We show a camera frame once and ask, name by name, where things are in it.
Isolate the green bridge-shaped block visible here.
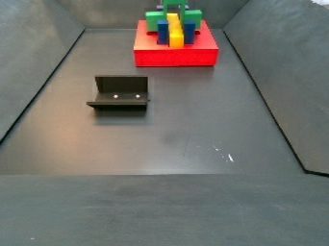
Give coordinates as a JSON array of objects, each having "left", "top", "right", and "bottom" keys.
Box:
[{"left": 146, "top": 0, "right": 203, "bottom": 32}]

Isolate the red base board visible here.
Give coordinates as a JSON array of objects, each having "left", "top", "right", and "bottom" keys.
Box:
[{"left": 134, "top": 20, "right": 219, "bottom": 67}]

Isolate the yellow long bar block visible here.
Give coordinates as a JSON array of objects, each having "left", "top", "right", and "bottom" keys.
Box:
[{"left": 167, "top": 13, "right": 183, "bottom": 48}]

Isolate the dark blue right block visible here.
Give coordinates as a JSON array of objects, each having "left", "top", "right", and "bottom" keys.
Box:
[{"left": 183, "top": 20, "right": 195, "bottom": 44}]

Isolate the dark blue block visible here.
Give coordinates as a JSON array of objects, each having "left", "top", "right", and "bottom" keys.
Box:
[
  {"left": 183, "top": 20, "right": 195, "bottom": 44},
  {"left": 157, "top": 19, "right": 169, "bottom": 44}
]

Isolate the dark blue left block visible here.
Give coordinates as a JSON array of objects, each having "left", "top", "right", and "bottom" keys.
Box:
[{"left": 157, "top": 19, "right": 169, "bottom": 44}]

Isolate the black U-shaped bracket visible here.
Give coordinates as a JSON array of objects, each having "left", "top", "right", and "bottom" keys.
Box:
[{"left": 87, "top": 75, "right": 149, "bottom": 109}]

